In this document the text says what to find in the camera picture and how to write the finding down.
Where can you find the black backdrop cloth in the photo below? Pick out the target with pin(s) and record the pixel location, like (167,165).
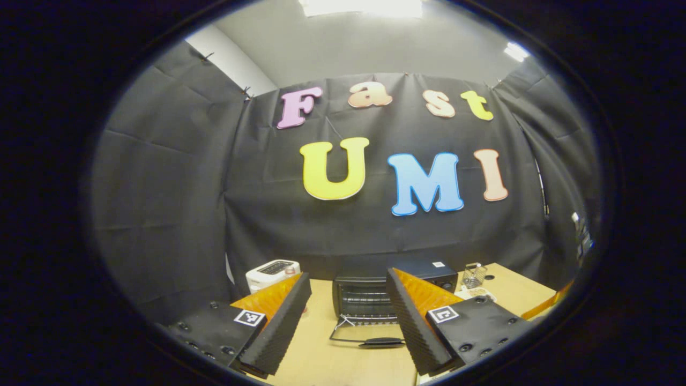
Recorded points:
(214,187)

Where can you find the small ceiling light panel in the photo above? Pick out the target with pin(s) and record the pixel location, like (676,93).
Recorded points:
(516,51)

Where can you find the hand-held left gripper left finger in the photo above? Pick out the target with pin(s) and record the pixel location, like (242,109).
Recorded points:
(278,332)

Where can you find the white toaster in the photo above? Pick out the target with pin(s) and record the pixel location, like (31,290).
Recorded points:
(268,274)

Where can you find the large ceiling light panel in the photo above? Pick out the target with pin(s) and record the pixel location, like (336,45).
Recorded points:
(364,6)

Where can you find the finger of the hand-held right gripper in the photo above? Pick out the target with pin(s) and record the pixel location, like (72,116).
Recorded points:
(552,301)

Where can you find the black electric oven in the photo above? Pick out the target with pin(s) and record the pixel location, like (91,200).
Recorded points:
(370,271)

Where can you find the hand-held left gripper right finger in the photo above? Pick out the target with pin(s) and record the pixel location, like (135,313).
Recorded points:
(415,327)

